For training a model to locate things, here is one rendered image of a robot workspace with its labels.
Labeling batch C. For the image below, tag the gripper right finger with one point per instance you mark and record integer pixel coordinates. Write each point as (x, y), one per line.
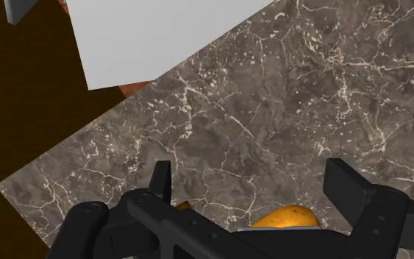
(378, 211)

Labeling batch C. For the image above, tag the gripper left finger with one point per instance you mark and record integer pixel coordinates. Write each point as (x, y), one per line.
(138, 229)

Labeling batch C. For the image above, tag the yellow orange fruit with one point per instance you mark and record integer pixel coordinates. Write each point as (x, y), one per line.
(289, 217)

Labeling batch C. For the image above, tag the grey block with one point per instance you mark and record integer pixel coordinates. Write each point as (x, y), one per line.
(18, 9)

